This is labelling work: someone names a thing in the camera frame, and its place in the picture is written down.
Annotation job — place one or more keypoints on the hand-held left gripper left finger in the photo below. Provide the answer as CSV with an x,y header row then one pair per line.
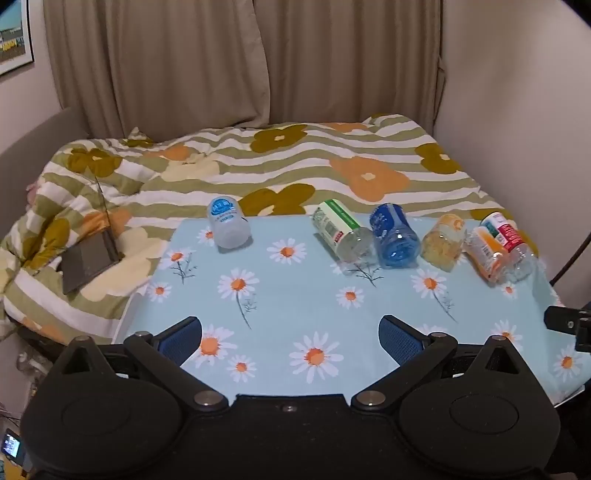
x,y
182,339

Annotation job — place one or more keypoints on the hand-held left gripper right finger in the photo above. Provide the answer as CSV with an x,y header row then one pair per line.
x,y
398,340

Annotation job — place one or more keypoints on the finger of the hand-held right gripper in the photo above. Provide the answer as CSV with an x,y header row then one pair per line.
x,y
561,319

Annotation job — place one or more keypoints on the clear cup orange red label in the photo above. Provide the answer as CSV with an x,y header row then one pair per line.
x,y
501,249

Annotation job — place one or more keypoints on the blue plastic bottle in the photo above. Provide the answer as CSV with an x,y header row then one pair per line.
x,y
392,237

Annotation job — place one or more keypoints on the clear cup with yellow label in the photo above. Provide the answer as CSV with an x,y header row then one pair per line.
x,y
445,242

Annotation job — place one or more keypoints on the clear cup with green label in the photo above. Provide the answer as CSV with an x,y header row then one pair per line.
x,y
344,233

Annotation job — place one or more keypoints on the white cup with blue label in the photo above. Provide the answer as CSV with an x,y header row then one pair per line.
x,y
228,226

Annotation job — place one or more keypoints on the light blue daisy tablecloth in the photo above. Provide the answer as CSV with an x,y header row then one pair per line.
x,y
286,286

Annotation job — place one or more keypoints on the dark grey laptop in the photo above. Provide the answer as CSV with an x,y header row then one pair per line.
x,y
90,261

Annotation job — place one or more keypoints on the small phone with lit screen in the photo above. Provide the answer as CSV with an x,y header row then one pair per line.
x,y
11,447

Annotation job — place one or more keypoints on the striped floral blanket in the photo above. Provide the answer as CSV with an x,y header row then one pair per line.
x,y
295,161

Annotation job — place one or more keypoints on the grey bed headboard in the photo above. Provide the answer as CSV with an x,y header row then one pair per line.
x,y
41,138

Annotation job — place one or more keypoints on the beige curtain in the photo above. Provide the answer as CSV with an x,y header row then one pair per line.
x,y
157,64
351,60

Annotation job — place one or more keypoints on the framed wall picture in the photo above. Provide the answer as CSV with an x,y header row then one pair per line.
x,y
14,37

